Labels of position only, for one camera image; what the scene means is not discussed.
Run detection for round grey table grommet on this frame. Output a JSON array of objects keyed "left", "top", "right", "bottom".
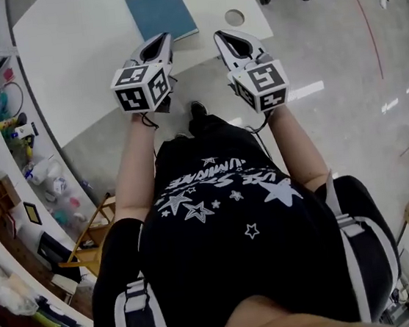
[{"left": 222, "top": 7, "right": 247, "bottom": 28}]

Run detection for blue notebook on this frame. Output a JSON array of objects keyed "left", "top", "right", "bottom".
[{"left": 125, "top": 0, "right": 200, "bottom": 48}]

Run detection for black shoe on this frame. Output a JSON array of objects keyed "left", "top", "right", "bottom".
[{"left": 189, "top": 99, "right": 210, "bottom": 120}]

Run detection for pink toy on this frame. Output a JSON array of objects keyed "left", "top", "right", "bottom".
[{"left": 1, "top": 66, "right": 18, "bottom": 84}]

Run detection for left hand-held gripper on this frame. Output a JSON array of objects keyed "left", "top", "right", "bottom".
[{"left": 104, "top": 31, "right": 184, "bottom": 121}]

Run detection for black star-print shirt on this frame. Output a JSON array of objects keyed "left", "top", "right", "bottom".
[{"left": 70, "top": 95, "right": 409, "bottom": 327}]

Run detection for red floor cable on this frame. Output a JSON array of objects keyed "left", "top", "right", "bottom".
[{"left": 350, "top": 0, "right": 385, "bottom": 83}]

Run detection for black hoop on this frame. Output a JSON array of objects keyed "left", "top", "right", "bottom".
[{"left": 1, "top": 79, "right": 27, "bottom": 120}]

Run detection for person's right forearm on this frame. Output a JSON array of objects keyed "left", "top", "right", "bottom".
[{"left": 264, "top": 99, "right": 333, "bottom": 196}]

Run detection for black picture frame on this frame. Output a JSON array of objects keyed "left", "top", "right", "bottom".
[{"left": 22, "top": 198, "right": 44, "bottom": 228}]

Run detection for person's chin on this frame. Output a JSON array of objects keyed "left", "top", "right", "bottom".
[{"left": 211, "top": 278, "right": 398, "bottom": 327}]

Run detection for black trousers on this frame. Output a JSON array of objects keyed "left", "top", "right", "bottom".
[{"left": 185, "top": 110, "right": 234, "bottom": 140}]

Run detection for person's left forearm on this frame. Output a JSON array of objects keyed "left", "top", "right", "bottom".
[{"left": 101, "top": 109, "right": 170, "bottom": 227}]

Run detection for white plastic bottles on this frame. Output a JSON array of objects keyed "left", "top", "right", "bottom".
[{"left": 21, "top": 155, "right": 69, "bottom": 199}]

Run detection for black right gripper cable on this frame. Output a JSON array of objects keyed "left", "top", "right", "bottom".
[{"left": 243, "top": 108, "right": 283, "bottom": 164}]

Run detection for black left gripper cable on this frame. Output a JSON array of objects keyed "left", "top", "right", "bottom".
[{"left": 140, "top": 109, "right": 160, "bottom": 132}]

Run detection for grey white shoulder strap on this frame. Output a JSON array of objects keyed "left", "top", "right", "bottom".
[
  {"left": 109, "top": 274, "right": 168, "bottom": 327},
  {"left": 322, "top": 162, "right": 406, "bottom": 327}
]

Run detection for yellow black tool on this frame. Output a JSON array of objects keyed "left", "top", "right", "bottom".
[{"left": 0, "top": 110, "right": 42, "bottom": 159}]

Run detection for clear plastic bag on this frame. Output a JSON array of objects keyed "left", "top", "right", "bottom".
[{"left": 0, "top": 249, "right": 40, "bottom": 320}]

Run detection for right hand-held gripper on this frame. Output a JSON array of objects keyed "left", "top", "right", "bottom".
[{"left": 212, "top": 21, "right": 292, "bottom": 118}]

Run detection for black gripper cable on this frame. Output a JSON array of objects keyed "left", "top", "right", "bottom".
[
  {"left": 243, "top": 108, "right": 283, "bottom": 164},
  {"left": 140, "top": 109, "right": 160, "bottom": 132}
]

